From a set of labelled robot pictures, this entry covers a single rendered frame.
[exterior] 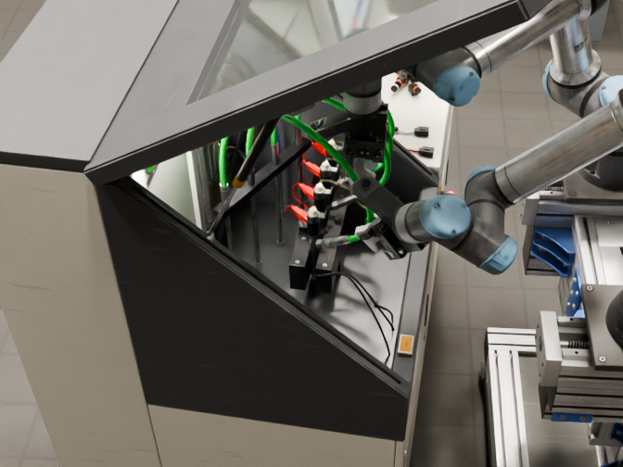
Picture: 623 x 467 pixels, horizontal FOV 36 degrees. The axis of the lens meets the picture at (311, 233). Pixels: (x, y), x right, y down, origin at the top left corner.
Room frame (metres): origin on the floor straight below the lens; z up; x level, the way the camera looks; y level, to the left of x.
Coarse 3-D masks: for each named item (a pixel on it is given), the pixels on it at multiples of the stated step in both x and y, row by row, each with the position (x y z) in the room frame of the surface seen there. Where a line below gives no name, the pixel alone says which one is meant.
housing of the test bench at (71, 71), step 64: (64, 0) 1.83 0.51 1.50; (128, 0) 1.82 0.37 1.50; (0, 64) 1.59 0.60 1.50; (64, 64) 1.59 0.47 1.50; (128, 64) 1.58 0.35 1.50; (0, 128) 1.39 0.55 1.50; (64, 128) 1.38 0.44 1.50; (0, 192) 1.33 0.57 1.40; (64, 192) 1.30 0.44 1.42; (0, 256) 1.34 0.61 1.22; (64, 256) 1.31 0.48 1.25; (64, 320) 1.32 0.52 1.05; (64, 384) 1.33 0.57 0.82; (128, 384) 1.30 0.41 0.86; (64, 448) 1.34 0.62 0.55; (128, 448) 1.30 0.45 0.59
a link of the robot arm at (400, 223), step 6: (408, 204) 1.29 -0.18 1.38; (402, 210) 1.27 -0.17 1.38; (396, 216) 1.28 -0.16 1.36; (402, 216) 1.26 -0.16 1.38; (396, 222) 1.26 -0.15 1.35; (402, 222) 1.25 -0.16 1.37; (396, 228) 1.26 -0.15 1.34; (402, 228) 1.24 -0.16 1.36; (402, 234) 1.24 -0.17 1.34; (408, 234) 1.23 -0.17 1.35; (408, 240) 1.24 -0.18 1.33; (414, 240) 1.23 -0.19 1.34
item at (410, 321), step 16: (432, 192) 1.79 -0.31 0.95; (416, 256) 1.57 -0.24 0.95; (416, 272) 1.52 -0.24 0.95; (416, 288) 1.47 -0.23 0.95; (416, 304) 1.42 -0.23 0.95; (400, 320) 1.38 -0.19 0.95; (416, 320) 1.38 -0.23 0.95; (416, 336) 1.33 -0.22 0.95; (416, 352) 1.39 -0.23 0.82; (400, 368) 1.24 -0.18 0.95
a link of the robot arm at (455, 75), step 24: (576, 0) 1.60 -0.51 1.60; (600, 0) 1.61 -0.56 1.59; (528, 24) 1.55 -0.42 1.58; (552, 24) 1.56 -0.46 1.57; (480, 48) 1.50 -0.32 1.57; (504, 48) 1.51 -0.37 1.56; (528, 48) 1.54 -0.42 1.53; (432, 72) 1.46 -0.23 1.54; (456, 72) 1.44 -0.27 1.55; (480, 72) 1.47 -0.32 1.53; (456, 96) 1.42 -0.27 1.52
